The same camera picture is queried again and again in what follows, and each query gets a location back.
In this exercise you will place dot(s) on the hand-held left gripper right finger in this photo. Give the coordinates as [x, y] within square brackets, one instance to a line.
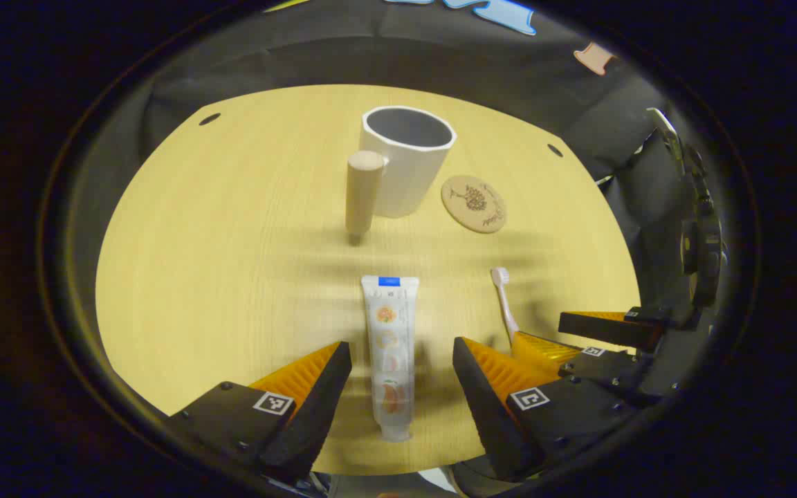
[485, 408]

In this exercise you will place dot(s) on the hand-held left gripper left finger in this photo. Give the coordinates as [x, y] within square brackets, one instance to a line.
[315, 408]

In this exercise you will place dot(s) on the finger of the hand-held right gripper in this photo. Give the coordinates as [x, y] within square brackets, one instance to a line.
[599, 328]
[613, 373]

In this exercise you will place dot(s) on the pale pink toothbrush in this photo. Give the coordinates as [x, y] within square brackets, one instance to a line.
[506, 304]

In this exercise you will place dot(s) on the white toothpaste tube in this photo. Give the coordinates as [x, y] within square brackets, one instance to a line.
[390, 346]

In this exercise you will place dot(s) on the round cork coaster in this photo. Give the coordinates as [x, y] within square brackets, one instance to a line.
[474, 204]

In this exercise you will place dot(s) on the light wooden desktop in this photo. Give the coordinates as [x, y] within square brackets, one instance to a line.
[232, 242]

